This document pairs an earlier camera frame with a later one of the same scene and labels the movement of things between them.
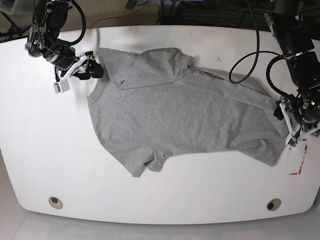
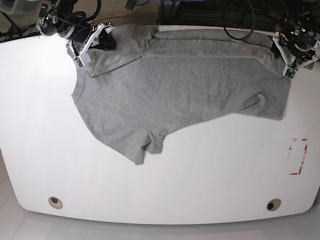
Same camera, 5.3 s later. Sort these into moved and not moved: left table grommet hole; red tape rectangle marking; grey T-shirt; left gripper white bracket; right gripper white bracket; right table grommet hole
Moved: grey T-shirt; left gripper white bracket; right gripper white bracket
Not moved: right table grommet hole; red tape rectangle marking; left table grommet hole
